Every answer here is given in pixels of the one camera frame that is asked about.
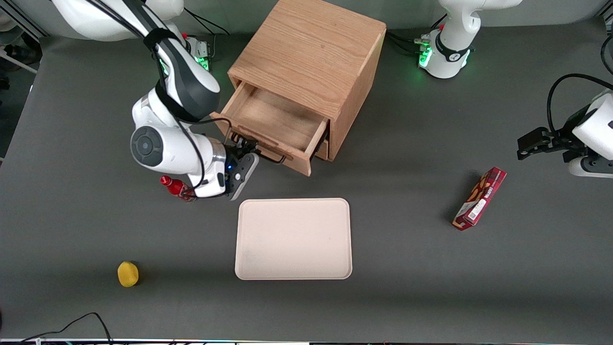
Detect black cable at right base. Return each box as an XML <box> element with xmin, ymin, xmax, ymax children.
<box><xmin>183</xmin><ymin>7</ymin><xmax>230</xmax><ymax>36</ymax></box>

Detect wooden drawer with notched front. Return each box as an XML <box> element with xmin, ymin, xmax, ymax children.
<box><xmin>210</xmin><ymin>80</ymin><xmax>331</xmax><ymax>177</ymax></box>

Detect wooden drawer cabinet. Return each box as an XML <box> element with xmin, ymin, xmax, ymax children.
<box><xmin>227</xmin><ymin>0</ymin><xmax>387</xmax><ymax>162</ymax></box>

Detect black cable along right arm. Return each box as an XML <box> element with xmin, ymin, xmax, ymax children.
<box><xmin>86</xmin><ymin>0</ymin><xmax>236</xmax><ymax>198</ymax></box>

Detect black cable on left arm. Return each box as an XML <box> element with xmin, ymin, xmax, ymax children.
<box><xmin>547</xmin><ymin>73</ymin><xmax>613</xmax><ymax>136</ymax></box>

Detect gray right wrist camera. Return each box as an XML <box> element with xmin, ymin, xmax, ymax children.
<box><xmin>229</xmin><ymin>153</ymin><xmax>261</xmax><ymax>201</ymax></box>

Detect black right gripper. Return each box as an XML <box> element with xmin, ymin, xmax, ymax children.
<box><xmin>221</xmin><ymin>137</ymin><xmax>260</xmax><ymax>195</ymax></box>

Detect red cookie box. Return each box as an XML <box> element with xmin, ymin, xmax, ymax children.
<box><xmin>452</xmin><ymin>167</ymin><xmax>507</xmax><ymax>231</ymax></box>

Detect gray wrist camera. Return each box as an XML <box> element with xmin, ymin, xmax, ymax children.
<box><xmin>568</xmin><ymin>156</ymin><xmax>613</xmax><ymax>179</ymax></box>
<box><xmin>229</xmin><ymin>153</ymin><xmax>261</xmax><ymax>201</ymax></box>

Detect black drawer handle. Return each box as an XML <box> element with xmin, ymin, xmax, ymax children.
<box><xmin>232</xmin><ymin>126</ymin><xmax>289</xmax><ymax>165</ymax></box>

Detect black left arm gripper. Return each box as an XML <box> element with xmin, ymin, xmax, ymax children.
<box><xmin>517</xmin><ymin>108</ymin><xmax>592</xmax><ymax>161</ymax></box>

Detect black looped cable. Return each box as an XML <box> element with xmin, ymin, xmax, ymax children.
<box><xmin>601</xmin><ymin>33</ymin><xmax>613</xmax><ymax>76</ymax></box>

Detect aluminium frame profile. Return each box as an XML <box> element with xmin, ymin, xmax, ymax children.
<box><xmin>0</xmin><ymin>0</ymin><xmax>48</xmax><ymax>44</ymax></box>

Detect black cable at table edge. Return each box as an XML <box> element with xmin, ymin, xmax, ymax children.
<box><xmin>19</xmin><ymin>312</ymin><xmax>114</xmax><ymax>345</ymax></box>

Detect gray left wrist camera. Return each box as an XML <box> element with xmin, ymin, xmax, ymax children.
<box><xmin>568</xmin><ymin>156</ymin><xmax>613</xmax><ymax>179</ymax></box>

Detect yellow lemon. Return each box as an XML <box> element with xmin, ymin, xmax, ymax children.
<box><xmin>117</xmin><ymin>261</ymin><xmax>140</xmax><ymax>288</ymax></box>

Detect black cables at left base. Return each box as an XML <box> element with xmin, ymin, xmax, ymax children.
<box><xmin>386</xmin><ymin>13</ymin><xmax>449</xmax><ymax>56</ymax></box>

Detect red sauce bottle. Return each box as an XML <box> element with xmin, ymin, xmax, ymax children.
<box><xmin>160</xmin><ymin>175</ymin><xmax>197</xmax><ymax>203</ymax></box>

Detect beige plastic tray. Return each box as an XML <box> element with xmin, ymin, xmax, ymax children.
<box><xmin>235</xmin><ymin>198</ymin><xmax>353</xmax><ymax>281</ymax></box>

